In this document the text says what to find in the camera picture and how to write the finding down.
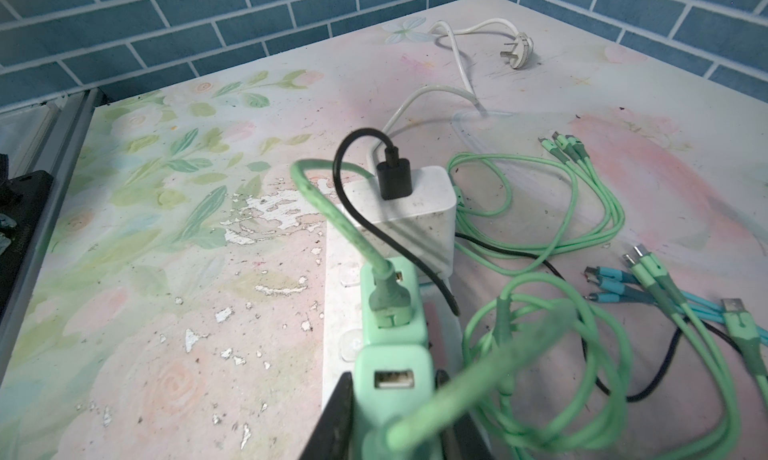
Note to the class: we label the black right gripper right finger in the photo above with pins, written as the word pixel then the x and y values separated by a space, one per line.
pixel 463 440

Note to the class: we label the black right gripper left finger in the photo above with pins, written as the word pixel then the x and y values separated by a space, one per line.
pixel 330 424

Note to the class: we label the light green charger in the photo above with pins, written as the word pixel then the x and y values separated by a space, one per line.
pixel 390 382
pixel 392 307

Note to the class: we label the white multicolour power strip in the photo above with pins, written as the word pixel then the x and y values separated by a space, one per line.
pixel 343 338

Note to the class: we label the white cube charger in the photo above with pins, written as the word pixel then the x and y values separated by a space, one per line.
pixel 424 223

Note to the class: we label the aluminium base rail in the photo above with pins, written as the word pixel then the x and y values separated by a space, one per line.
pixel 40 145

